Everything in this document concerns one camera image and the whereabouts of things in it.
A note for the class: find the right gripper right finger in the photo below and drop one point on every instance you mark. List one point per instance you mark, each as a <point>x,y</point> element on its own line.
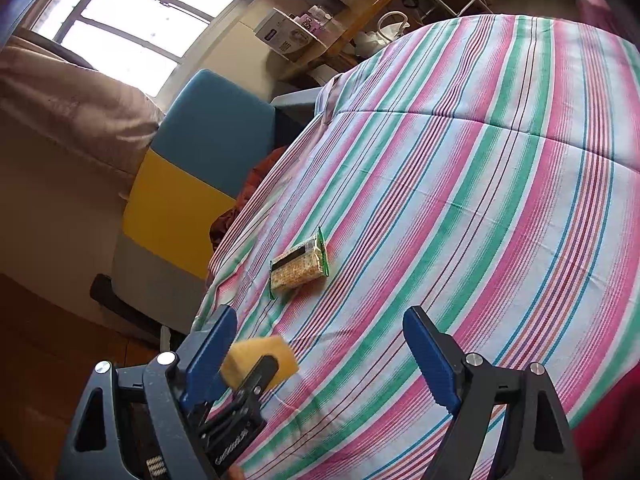
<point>535,440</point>

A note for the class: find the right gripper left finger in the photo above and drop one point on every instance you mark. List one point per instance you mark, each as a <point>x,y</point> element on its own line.
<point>141,422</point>

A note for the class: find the yellow sponge cake slice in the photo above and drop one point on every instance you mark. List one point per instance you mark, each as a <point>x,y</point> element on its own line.
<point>243,355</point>

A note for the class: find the green white cracker packet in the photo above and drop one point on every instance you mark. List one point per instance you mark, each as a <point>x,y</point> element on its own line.
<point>298,265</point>

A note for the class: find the dark red cloth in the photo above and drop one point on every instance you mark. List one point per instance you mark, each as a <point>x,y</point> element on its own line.
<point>220,226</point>

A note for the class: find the pink green striped bedsheet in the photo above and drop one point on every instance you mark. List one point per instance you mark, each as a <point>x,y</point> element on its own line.
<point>485,169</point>

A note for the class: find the grey yellow blue headboard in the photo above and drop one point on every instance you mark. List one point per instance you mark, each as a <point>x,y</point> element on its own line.
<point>211,137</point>

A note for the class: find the pink curtain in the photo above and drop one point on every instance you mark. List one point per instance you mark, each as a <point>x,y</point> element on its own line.
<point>86,113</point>

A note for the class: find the wooden desk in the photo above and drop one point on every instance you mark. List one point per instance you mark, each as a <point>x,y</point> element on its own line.
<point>328,48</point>

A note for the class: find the white product box on desk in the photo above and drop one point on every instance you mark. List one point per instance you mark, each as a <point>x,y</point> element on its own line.
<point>283,35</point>

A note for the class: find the window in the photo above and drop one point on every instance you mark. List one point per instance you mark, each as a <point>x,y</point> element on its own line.
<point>138,42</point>

